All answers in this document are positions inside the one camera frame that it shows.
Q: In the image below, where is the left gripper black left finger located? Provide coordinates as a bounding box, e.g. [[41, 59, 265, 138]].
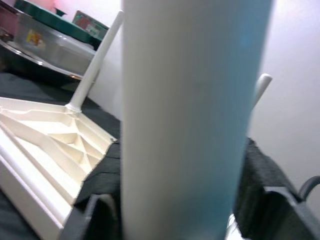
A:
[[58, 138, 124, 240]]

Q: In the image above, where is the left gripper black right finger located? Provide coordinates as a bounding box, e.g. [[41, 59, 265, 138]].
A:
[[232, 136, 320, 240]]

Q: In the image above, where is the white plastic table leg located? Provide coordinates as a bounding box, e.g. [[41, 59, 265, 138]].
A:
[[66, 9, 125, 114], [250, 73, 274, 112], [120, 0, 275, 240]]

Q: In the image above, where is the white plastic children table top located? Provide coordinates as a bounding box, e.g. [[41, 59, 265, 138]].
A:
[[0, 96, 118, 238]]

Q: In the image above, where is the clear plastic storage box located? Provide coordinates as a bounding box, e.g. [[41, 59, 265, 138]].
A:
[[13, 12, 97, 76]]

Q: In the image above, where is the black round basin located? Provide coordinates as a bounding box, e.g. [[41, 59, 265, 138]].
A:
[[0, 37, 85, 85]]

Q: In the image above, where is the red green printed box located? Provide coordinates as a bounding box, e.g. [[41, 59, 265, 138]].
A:
[[73, 10, 110, 42]]

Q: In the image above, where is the dark maroon container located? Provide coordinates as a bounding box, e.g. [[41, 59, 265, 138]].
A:
[[0, 9, 20, 38]]

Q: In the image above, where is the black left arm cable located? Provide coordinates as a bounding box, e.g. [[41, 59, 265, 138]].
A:
[[298, 175, 320, 203]]

